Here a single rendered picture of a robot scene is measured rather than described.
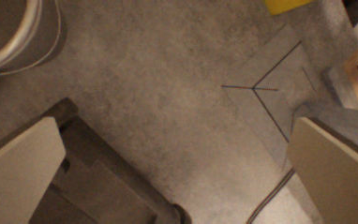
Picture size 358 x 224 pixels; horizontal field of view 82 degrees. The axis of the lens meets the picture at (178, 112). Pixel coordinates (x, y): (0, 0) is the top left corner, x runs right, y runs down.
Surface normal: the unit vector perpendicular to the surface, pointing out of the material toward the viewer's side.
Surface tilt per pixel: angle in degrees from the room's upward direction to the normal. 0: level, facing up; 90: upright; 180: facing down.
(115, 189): 0
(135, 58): 0
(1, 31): 0
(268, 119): 10
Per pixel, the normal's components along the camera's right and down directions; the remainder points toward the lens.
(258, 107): 0.15, 0.29
